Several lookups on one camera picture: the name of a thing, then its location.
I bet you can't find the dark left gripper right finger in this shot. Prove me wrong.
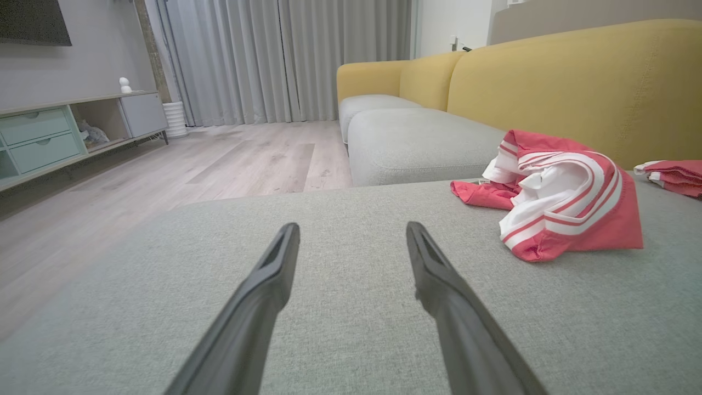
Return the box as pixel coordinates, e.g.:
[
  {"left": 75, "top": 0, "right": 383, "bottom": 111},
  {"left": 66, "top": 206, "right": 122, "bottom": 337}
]
[{"left": 406, "top": 221, "right": 549, "bottom": 395}]

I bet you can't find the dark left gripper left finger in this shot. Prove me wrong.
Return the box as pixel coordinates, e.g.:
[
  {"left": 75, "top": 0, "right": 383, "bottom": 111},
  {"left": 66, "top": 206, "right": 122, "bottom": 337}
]
[{"left": 165, "top": 222, "right": 301, "bottom": 395}]

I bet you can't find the red white sports jersey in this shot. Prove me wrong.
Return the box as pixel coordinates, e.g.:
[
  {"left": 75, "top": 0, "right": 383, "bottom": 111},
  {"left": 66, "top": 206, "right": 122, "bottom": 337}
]
[{"left": 451, "top": 129, "right": 644, "bottom": 262}]

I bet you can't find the red white striped garment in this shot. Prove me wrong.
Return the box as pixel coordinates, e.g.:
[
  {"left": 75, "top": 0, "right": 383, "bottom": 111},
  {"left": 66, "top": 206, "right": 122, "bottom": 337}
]
[{"left": 635, "top": 160, "right": 702, "bottom": 199}]

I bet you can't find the long grey sofa seat cushion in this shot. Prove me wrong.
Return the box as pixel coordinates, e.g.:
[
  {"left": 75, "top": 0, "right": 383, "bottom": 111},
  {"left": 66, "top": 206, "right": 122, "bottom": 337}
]
[{"left": 348, "top": 108, "right": 508, "bottom": 187}]

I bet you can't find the white ribbed plant pot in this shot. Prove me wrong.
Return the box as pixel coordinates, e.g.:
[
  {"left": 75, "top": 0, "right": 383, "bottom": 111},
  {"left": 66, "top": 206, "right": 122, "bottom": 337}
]
[{"left": 163, "top": 101, "right": 189, "bottom": 138}]

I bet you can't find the grey cabinet door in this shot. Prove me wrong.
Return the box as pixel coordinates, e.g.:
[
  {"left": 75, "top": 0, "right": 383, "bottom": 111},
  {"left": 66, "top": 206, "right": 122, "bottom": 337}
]
[{"left": 120, "top": 93, "right": 168, "bottom": 138}]

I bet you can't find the grey bundle in cabinet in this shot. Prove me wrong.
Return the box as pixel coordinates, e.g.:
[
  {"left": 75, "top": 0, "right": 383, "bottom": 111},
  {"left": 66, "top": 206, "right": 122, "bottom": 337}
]
[{"left": 77, "top": 121, "right": 110, "bottom": 146}]

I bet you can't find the small grey sofa seat cushion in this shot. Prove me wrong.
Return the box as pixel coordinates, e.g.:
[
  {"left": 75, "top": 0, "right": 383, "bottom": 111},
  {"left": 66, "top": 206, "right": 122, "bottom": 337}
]
[{"left": 338, "top": 94, "right": 423, "bottom": 144}]

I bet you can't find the mint green cabinet drawer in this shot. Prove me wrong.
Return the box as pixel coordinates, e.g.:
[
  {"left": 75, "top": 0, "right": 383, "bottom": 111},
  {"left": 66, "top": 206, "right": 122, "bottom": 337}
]
[
  {"left": 0, "top": 108, "right": 72, "bottom": 146},
  {"left": 8, "top": 132, "right": 82, "bottom": 174}
]

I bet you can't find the medium yellow sofa back cushion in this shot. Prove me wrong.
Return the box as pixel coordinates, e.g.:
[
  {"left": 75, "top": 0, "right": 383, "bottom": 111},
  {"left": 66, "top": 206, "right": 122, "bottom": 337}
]
[{"left": 399, "top": 51, "right": 467, "bottom": 112}]

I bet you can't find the wooden tv cabinet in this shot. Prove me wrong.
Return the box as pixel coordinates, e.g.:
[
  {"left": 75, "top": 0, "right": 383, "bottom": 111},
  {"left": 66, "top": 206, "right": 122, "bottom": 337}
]
[{"left": 0, "top": 91, "right": 169, "bottom": 193}]

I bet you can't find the grey pleated curtain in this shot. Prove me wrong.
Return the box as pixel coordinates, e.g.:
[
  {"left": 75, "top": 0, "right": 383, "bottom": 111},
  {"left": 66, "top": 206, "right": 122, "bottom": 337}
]
[{"left": 156, "top": 0, "right": 413, "bottom": 127}]

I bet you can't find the wide yellow sofa back cushion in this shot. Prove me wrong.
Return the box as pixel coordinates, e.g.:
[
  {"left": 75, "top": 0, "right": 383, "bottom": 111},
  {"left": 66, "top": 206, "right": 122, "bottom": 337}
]
[{"left": 447, "top": 19, "right": 702, "bottom": 171}]

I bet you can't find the small yellow sofa end cushion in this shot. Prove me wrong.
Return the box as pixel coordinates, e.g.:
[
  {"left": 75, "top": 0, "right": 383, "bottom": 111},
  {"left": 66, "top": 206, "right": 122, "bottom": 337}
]
[{"left": 337, "top": 60, "right": 411, "bottom": 105}]

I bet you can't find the indoor tree plant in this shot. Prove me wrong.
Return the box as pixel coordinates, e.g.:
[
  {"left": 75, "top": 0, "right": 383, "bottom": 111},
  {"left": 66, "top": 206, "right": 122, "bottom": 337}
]
[{"left": 134, "top": 0, "right": 172, "bottom": 103}]

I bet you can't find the beige partition panel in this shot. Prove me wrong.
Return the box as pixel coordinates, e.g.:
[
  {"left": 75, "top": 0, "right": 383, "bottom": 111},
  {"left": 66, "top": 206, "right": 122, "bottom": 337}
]
[{"left": 488, "top": 0, "right": 702, "bottom": 46}]

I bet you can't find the black wall television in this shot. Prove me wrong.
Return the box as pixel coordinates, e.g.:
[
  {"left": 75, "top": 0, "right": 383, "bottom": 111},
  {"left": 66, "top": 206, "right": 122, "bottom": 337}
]
[{"left": 0, "top": 0, "right": 72, "bottom": 47}]

